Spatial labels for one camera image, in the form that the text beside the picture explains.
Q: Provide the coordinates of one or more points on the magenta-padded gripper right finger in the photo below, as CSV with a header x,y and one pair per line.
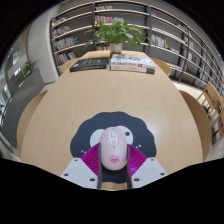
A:
x,y
148,170

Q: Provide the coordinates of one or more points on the black cartoon-face mouse pad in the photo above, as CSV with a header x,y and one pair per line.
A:
x,y
143,133

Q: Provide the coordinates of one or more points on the small green background plant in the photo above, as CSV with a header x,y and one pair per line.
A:
x,y
28,67

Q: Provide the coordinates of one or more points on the grey wall bookshelf unit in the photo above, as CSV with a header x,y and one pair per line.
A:
x,y
173,36

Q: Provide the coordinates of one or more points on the pink computer mouse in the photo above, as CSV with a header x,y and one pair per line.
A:
x,y
114,150

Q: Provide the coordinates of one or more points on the white illustrated cover book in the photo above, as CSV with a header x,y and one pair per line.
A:
x,y
131,61

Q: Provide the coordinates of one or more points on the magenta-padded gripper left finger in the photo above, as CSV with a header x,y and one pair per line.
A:
x,y
78,171

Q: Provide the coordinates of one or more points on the black hardcover book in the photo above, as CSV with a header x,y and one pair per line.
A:
x,y
89,64

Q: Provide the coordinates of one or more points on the light wooden chairs group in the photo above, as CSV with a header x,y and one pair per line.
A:
x,y
215,106

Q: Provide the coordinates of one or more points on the red-spined book under white book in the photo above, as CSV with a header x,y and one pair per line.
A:
x,y
131,69

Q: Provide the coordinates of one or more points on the green potted plant white pot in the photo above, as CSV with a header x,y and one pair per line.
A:
x,y
116,33

